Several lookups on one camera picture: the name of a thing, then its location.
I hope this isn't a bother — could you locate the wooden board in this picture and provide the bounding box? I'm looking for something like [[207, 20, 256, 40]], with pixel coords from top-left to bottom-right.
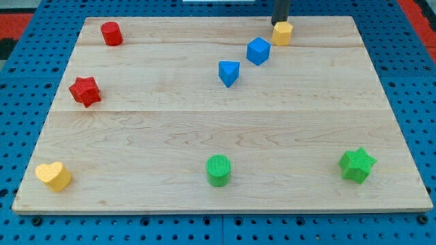
[[12, 16, 433, 215]]

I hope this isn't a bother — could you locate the green cylinder block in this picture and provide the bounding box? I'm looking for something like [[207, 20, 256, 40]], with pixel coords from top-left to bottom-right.
[[206, 154, 232, 187]]

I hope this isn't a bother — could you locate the blue triangle block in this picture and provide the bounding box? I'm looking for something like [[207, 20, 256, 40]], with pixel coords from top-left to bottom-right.
[[219, 61, 240, 88]]

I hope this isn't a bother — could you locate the blue cube block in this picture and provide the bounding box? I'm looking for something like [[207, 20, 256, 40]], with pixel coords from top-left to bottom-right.
[[246, 37, 270, 66]]

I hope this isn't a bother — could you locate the yellow hexagon block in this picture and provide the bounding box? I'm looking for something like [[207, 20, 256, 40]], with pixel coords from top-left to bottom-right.
[[272, 21, 293, 46]]

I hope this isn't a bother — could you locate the red star block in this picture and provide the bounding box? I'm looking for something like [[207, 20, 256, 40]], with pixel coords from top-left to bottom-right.
[[69, 77, 102, 108]]

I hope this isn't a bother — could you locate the red cylinder block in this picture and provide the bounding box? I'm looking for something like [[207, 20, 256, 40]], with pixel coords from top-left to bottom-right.
[[100, 21, 123, 46]]

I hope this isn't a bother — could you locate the green star block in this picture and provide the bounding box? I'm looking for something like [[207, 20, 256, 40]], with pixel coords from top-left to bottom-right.
[[338, 147, 377, 184]]

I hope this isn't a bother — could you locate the yellow heart block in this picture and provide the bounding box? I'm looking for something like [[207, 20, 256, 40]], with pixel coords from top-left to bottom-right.
[[35, 161, 72, 193]]

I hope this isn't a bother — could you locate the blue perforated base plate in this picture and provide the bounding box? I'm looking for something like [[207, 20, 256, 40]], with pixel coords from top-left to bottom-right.
[[1, 1, 435, 244]]

